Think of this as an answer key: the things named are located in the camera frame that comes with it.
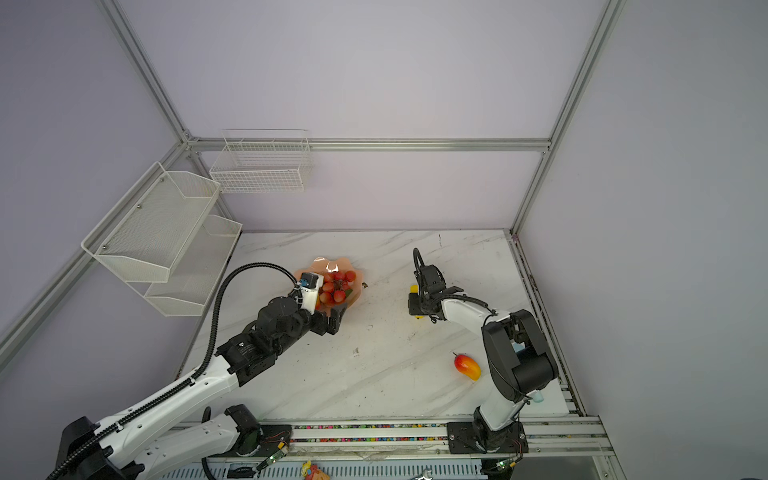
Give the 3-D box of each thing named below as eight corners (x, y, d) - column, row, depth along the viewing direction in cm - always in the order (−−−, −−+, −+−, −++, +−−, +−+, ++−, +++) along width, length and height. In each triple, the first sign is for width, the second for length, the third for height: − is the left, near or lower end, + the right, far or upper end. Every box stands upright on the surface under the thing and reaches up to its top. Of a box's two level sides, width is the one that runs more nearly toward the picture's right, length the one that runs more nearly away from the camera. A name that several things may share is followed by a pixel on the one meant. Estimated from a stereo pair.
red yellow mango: (447, 362, 88) (449, 358, 86) (454, 352, 90) (455, 348, 88) (476, 382, 84) (478, 379, 82) (482, 371, 86) (485, 368, 84)
